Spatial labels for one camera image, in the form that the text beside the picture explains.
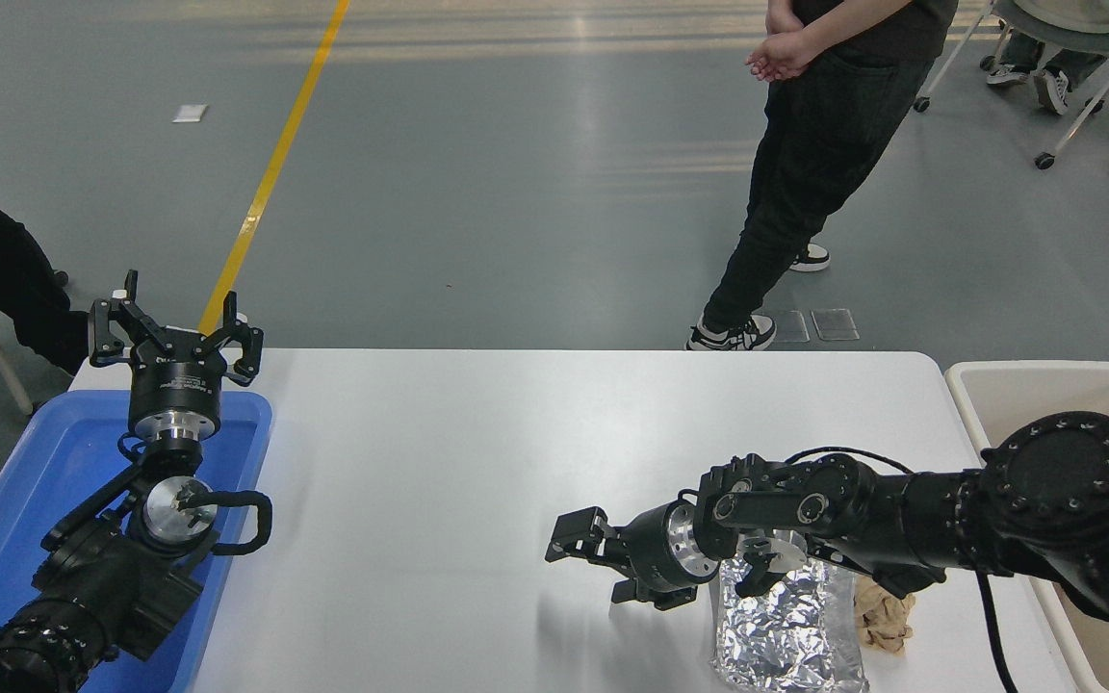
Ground large pale bin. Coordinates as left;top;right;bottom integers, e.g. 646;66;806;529
944;361;1109;693

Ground crumpled tan paper ball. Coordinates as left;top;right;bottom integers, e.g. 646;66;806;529
853;575;917;656

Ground grey rolling chair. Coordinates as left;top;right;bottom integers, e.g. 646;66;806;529
913;0;1109;171

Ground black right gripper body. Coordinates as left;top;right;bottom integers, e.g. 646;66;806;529
623;500;700;594

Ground seated person with sneakers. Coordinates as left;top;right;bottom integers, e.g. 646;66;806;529
986;0;1109;117

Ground standing person's right hand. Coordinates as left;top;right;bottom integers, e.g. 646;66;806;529
765;0;808;36

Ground silver foil plate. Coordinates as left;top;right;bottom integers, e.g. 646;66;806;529
711;553;869;693

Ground standing person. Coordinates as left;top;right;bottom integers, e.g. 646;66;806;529
686;0;960;352

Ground standing person's left hand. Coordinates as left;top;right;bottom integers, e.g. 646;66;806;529
745;29;825;84

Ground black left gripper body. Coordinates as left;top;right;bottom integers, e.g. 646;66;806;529
128;332;227;422

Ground blue plastic tray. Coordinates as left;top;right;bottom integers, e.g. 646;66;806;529
0;389;273;693

